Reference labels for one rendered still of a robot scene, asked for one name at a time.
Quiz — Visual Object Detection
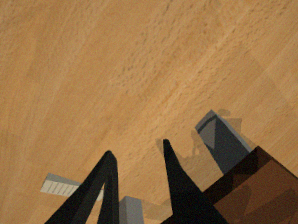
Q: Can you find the brown wooden stand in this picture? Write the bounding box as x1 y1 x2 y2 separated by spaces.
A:
119 110 298 224

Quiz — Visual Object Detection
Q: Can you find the grey ridged wedge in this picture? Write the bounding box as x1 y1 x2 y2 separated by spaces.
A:
40 173 82 197

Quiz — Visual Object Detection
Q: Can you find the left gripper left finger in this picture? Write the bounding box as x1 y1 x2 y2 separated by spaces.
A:
44 150 119 224

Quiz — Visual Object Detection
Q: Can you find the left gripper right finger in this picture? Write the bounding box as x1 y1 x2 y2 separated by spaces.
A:
163 139 229 224

